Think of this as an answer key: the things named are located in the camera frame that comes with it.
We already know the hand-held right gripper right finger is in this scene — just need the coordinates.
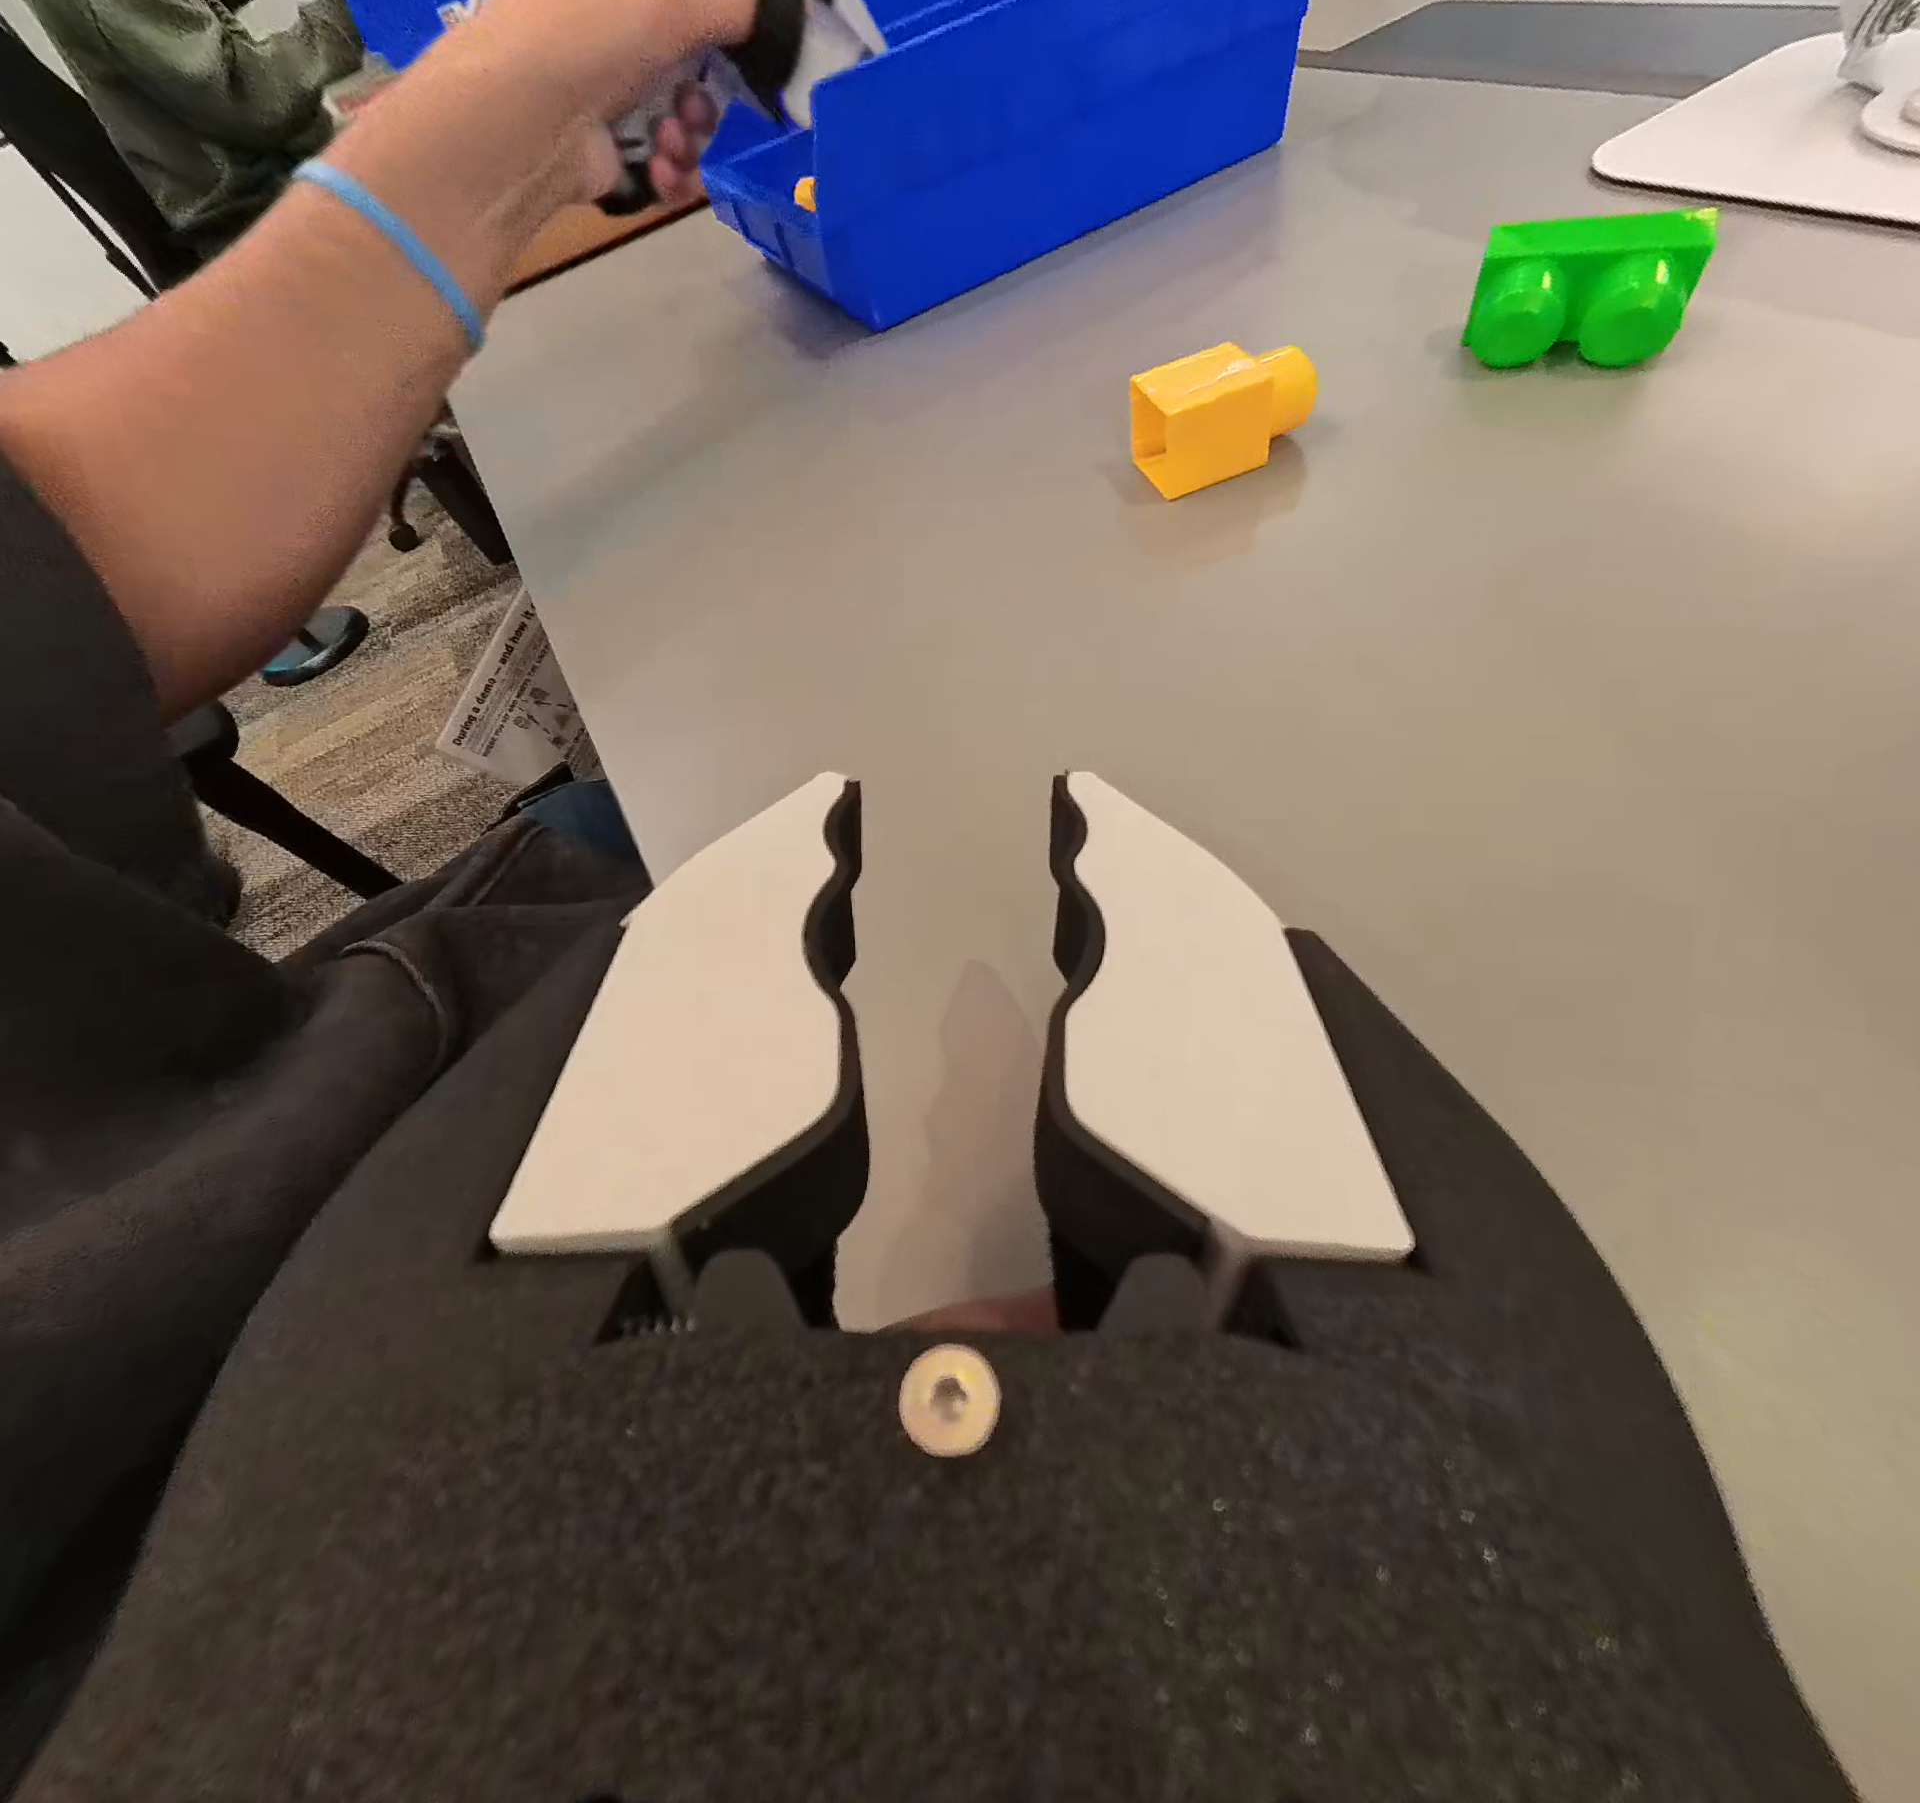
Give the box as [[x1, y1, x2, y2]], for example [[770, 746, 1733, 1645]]
[[1035, 768, 1415, 1332]]

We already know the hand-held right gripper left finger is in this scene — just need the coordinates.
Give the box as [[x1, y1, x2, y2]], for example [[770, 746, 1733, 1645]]
[[490, 770, 873, 1332]]

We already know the blue plastic bin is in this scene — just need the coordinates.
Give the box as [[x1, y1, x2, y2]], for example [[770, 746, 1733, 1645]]
[[703, 0, 1329, 333], [345, 0, 483, 68]]

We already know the green two-stud block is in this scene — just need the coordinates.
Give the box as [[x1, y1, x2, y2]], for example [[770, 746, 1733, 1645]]
[[1462, 206, 1723, 373]]

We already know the person's left forearm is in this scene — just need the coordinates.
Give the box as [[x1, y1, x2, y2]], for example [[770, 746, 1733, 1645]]
[[0, 183, 481, 727]]

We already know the grey desk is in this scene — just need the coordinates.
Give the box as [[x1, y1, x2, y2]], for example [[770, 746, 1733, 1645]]
[[451, 0, 1920, 1803]]

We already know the person's left hand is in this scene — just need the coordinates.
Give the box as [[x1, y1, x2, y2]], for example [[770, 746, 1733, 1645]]
[[333, 0, 764, 339]]

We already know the printed paper sheet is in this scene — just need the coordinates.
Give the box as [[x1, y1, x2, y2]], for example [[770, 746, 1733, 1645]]
[[434, 588, 602, 788]]

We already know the black office chair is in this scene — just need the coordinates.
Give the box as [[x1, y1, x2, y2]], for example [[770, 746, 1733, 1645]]
[[163, 700, 407, 920]]

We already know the blue wristband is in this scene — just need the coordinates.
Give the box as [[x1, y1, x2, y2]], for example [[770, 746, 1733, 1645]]
[[293, 161, 486, 354]]

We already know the person's dark sweatshirt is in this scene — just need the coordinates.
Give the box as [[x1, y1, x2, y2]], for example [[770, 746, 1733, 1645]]
[[0, 454, 650, 1803]]

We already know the white folding stand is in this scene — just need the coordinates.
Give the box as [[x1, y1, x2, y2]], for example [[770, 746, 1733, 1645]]
[[1590, 0, 1920, 233]]

